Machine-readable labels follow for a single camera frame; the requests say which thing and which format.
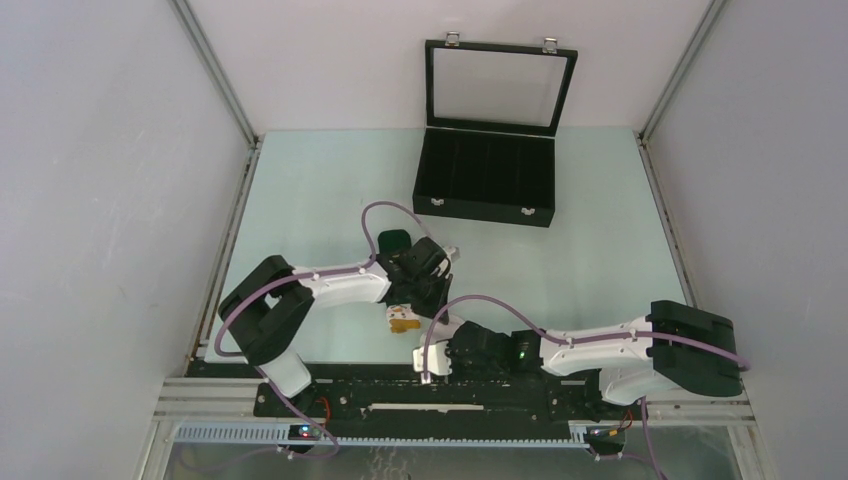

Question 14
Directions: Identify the black display case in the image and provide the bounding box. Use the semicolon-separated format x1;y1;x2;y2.
412;32;579;228

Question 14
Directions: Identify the white sock with black stripes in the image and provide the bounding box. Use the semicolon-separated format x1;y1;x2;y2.
431;314;465;343

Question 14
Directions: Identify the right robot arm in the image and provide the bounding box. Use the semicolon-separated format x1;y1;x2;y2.
416;300;749;418

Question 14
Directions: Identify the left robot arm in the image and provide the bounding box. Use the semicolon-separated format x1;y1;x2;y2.
214;237;459;417

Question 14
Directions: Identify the green snowman sock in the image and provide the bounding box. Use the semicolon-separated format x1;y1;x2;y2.
377;229;421;334

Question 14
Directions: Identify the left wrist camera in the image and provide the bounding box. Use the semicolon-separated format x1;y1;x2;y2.
436;246;460;277

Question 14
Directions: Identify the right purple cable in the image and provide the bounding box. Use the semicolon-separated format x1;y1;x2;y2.
421;294;752;480

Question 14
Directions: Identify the purple cable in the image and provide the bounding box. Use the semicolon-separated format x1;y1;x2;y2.
421;294;752;480
212;200;435;458

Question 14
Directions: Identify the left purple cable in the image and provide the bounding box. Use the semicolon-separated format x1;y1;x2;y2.
212;200;435;458

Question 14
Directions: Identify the left aluminium frame post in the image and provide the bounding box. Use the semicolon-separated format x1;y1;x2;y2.
169;0;259;149

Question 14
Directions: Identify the aluminium frame post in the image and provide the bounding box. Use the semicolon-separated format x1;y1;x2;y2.
638;0;730;144
169;0;259;149

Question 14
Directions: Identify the right aluminium frame post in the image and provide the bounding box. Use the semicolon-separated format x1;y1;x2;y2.
638;0;730;144

